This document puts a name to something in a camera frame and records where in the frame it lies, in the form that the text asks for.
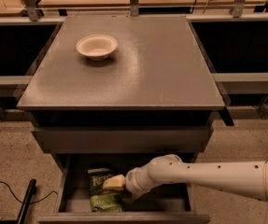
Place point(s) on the left metal post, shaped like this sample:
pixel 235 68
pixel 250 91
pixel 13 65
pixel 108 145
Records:
pixel 32 10

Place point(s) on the right horizontal metal rail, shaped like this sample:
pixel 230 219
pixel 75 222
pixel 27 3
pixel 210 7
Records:
pixel 242 83

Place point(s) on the grey drawer cabinet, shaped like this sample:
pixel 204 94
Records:
pixel 156 78

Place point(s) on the green jalapeno chip bag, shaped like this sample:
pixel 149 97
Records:
pixel 103 200

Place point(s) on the horizontal metal rail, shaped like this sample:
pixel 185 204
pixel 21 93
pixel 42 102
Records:
pixel 242 83
pixel 13 86

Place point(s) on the black bar on floor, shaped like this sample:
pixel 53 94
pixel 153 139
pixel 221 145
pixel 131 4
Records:
pixel 26 201

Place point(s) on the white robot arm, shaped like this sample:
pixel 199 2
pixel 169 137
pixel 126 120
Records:
pixel 246 178

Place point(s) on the middle metal post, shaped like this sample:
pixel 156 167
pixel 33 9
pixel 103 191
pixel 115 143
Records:
pixel 134 8

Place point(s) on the white paper bowl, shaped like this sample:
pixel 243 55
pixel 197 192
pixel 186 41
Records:
pixel 96 47

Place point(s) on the open middle drawer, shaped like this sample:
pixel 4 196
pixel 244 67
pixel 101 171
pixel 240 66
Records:
pixel 168 204

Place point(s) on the closed top drawer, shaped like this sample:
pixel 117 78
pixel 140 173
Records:
pixel 72 140

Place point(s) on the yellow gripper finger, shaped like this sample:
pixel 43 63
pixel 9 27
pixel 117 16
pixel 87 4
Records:
pixel 116 182

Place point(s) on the left horizontal metal rail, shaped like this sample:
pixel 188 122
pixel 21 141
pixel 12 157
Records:
pixel 13 86

